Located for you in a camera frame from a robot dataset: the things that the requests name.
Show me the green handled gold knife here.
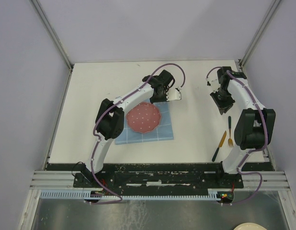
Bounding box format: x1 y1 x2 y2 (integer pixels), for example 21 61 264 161
212 131 227 162

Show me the left aluminium frame post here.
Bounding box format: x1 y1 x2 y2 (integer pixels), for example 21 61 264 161
29 0 73 69

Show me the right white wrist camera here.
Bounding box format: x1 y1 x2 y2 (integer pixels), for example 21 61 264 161
206 79 220 91

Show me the right aluminium frame post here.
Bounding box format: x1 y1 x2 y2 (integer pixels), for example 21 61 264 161
239 0 282 66

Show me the green handled gold fork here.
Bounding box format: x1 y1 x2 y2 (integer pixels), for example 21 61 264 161
228 116 234 148

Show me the aluminium frame post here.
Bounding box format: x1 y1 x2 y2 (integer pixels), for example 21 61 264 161
29 0 73 69
239 0 282 66

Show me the cream plate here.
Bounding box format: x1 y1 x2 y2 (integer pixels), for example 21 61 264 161
234 222 267 230

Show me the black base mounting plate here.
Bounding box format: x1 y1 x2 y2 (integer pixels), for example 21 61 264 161
74 163 244 194

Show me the pink dotted plate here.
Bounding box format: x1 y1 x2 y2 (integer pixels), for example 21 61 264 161
126 102 162 134

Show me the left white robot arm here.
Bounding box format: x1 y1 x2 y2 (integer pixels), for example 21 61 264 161
81 70 175 187

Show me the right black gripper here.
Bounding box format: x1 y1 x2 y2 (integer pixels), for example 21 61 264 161
210 88 235 115

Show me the blue checked cloth placemat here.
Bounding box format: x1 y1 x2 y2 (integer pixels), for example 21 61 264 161
115 103 174 145

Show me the light blue cable duct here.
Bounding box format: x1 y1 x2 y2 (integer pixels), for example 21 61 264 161
40 189 220 201

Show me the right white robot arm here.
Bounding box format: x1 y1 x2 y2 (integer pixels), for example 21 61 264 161
210 66 276 187

